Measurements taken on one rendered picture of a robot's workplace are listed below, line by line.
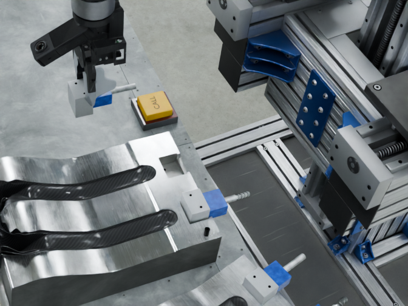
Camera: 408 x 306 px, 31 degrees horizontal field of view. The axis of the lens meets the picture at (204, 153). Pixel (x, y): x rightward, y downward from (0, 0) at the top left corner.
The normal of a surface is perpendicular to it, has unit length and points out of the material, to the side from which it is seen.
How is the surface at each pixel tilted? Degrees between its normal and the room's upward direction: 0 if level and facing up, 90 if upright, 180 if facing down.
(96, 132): 0
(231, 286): 0
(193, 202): 0
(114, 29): 90
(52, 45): 29
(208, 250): 90
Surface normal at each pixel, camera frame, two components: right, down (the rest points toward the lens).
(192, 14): 0.11, -0.62
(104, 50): 0.39, 0.74
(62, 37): -0.35, -0.42
